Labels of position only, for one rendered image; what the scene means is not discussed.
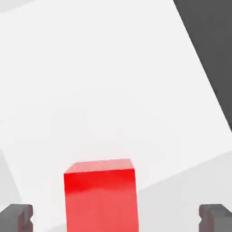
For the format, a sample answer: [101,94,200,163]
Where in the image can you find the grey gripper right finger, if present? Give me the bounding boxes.
[198,203,232,232]

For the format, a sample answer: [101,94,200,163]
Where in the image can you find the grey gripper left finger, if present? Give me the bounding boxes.
[0,203,34,232]

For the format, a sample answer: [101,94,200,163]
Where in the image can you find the small red cube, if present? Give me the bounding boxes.
[63,159,140,232]

